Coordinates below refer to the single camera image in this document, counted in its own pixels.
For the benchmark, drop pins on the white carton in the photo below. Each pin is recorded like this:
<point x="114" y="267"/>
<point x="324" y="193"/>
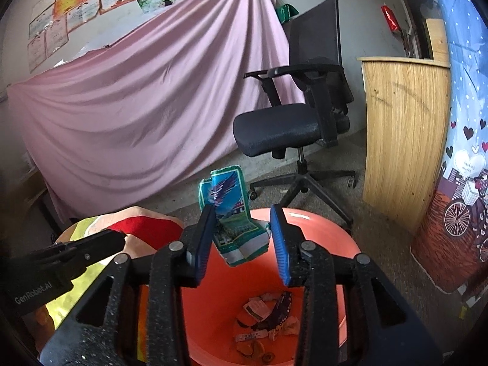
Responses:
<point x="256" y="308"/>

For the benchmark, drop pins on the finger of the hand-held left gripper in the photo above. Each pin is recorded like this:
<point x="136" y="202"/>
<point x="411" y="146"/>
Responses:
<point x="91" y="247"/>

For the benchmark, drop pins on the multicoloured patchwork blanket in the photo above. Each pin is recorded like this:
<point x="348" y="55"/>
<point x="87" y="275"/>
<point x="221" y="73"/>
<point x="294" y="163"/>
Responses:
<point x="152" y="228"/>

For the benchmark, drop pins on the green and blue foil packet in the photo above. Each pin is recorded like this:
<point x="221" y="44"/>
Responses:
<point x="228" y="198"/>

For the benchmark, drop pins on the wooden cabinet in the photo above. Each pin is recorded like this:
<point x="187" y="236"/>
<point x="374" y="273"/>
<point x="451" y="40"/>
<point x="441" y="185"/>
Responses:
<point x="400" y="129"/>

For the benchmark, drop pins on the orange peel scraps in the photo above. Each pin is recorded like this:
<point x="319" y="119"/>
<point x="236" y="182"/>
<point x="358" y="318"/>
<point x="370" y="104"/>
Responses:
<point x="251" y="349"/>

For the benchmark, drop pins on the white label strip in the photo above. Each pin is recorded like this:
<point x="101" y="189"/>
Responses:
<point x="249" y="336"/>

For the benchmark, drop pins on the pink hanging sheet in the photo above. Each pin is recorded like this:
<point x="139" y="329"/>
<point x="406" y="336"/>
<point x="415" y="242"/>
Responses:
<point x="133" y="103"/>

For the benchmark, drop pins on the salmon plastic bucket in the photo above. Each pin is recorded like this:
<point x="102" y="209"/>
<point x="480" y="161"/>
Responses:
<point x="213" y="312"/>

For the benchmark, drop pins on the blue printed curtain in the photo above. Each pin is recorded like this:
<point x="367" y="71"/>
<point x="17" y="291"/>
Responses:
<point x="457" y="141"/>

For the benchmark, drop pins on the black office chair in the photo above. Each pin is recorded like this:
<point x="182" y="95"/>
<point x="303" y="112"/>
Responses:
<point x="278" y="129"/>

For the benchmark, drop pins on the dark blue snack wrapper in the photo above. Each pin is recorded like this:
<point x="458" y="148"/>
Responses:
<point x="280" y="307"/>

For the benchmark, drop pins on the green hanging item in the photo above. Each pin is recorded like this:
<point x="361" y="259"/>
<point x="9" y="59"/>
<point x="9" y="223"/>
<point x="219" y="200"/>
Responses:
<point x="286" y="12"/>

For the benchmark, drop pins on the group of wall certificates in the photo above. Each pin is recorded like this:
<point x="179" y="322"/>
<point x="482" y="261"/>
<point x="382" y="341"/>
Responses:
<point x="76" y="3"/>

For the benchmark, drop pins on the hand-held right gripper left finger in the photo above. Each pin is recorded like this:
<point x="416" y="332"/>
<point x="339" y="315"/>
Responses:
<point x="200" y="251"/>

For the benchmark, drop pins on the red hanging object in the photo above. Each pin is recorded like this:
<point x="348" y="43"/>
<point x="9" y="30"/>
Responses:
<point x="389" y="18"/>

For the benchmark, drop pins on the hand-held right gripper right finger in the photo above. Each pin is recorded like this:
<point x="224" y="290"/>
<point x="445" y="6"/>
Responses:
<point x="284" y="251"/>

